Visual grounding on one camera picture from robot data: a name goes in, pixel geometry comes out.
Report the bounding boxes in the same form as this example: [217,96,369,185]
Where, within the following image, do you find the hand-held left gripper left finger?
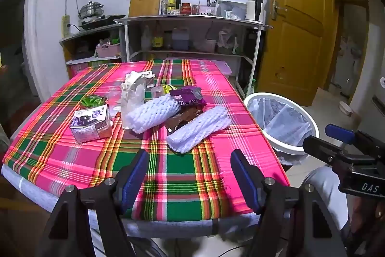
[42,149,150,257]

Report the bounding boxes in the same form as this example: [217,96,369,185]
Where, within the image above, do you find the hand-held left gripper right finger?
[231,149,346,257]

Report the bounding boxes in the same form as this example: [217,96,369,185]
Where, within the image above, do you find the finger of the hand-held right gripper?
[302,136,351,167]
[324,124,385,155]

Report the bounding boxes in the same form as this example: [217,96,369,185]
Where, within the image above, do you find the white round trash bin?
[243,91,320,157]

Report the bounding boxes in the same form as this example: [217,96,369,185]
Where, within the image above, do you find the clear bin liner bag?
[247,95,313,166]

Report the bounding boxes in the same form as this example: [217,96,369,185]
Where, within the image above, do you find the white foam net sleeve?
[166,105,232,154]
[125,94,182,135]

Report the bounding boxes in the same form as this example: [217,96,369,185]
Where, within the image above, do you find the brown wrapper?
[164,103,208,135]

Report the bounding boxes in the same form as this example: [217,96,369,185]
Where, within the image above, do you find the purple printed milk carton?
[70,105,113,144]

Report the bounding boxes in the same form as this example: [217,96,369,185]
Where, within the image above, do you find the clear wrapper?
[107,91,122,119]

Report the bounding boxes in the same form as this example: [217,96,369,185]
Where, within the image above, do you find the white paper bag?
[120,71,148,130]

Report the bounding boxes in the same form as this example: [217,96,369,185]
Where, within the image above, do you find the green leafy wrapper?
[81,95,108,109]

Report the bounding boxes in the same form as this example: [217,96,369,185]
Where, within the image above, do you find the purple snack packet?
[169,86,208,108]

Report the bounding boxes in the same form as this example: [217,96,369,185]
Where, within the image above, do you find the person's right hand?
[346,196,385,248]

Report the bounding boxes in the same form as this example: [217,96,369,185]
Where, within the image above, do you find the white floor bowl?
[339,101,353,117]

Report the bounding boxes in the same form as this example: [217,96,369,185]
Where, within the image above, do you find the person's grey trouser leg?
[301,166,351,232]

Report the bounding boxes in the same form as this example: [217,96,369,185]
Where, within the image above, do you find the pink green plaid tablecloth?
[2,58,291,223]

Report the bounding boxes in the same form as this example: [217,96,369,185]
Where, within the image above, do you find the wooden door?
[258,0,334,107]

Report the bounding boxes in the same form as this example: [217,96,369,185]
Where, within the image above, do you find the storage box with pink lid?
[164,58,233,80]

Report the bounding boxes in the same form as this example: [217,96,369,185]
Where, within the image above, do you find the colourful cartons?
[68,63,91,79]

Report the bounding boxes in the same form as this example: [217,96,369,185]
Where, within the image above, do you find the pink plastic basket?
[96,42,121,59]

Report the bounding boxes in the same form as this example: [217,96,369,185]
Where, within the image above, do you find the dark bottle with yellow label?
[152,20,164,50]

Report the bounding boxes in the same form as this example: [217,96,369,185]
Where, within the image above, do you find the tall clear plastic bottle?
[141,25,151,52]

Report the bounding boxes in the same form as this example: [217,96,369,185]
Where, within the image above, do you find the pink plastic pot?
[195,39,217,53]

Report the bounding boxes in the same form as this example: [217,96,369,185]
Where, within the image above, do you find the low side shelf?
[59,24,127,80]

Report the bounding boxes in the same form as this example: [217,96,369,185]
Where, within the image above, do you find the crumpled plastic bags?
[218,30,238,54]

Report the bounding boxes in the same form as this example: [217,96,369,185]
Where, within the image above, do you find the purple grey jerry can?
[171,28,189,50]

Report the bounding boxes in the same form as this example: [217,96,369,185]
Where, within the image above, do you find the black electric kettle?
[247,0,264,22]

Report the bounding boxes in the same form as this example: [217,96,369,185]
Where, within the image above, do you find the white thermos jug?
[245,0,256,21]

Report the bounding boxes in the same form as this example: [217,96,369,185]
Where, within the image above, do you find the black induction cooker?
[79,14,126,31]

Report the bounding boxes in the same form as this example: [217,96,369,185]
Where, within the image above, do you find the clear storage container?
[217,0,248,20]

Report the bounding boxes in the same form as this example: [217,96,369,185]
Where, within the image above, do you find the white metal shelf rack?
[116,14,273,99]

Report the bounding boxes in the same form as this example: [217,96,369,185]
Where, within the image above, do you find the steel pot with lid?
[77,1,104,20]

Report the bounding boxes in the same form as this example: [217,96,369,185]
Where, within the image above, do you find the pink utensil holder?
[199,5,218,17]

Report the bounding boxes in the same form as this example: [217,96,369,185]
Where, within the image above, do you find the metal door handle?
[270,0,288,20]

